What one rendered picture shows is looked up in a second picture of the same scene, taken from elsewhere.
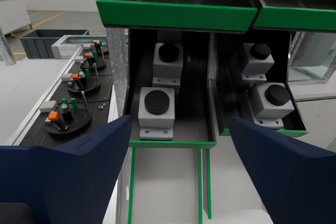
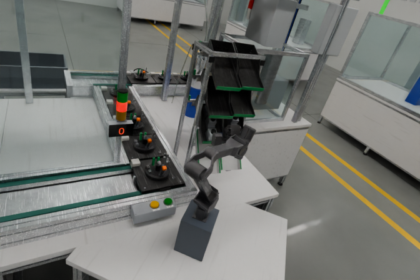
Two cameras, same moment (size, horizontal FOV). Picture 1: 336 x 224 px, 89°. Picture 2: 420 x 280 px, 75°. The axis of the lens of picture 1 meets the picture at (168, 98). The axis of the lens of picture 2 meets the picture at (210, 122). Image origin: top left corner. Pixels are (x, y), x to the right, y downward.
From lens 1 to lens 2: 1.27 m
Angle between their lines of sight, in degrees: 20
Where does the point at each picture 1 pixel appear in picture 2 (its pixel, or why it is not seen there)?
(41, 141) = (137, 154)
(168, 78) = (211, 125)
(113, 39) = (197, 114)
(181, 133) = not seen: hidden behind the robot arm
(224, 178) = (225, 160)
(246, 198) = (232, 166)
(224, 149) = not seen: hidden behind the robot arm
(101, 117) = (158, 142)
